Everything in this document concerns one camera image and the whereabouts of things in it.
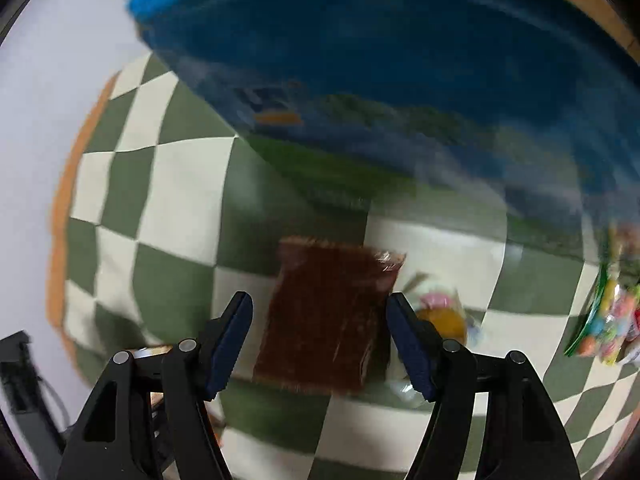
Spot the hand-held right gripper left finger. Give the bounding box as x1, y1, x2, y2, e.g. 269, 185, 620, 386
56, 291, 254, 480

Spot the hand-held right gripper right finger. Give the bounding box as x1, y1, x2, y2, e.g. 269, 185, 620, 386
385, 292, 583, 480

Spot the brown snack packet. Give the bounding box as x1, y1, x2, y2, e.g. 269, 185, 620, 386
252, 236, 407, 395

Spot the colourful candy bag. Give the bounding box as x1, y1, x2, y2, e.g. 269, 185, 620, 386
564, 225, 640, 366

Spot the cardboard box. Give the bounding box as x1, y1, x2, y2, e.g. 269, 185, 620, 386
125, 0, 640, 271

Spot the green white checkered mat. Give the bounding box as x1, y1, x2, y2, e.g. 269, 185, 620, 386
47, 52, 640, 480

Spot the clear candy packet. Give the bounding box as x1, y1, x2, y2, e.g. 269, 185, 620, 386
395, 272, 481, 406

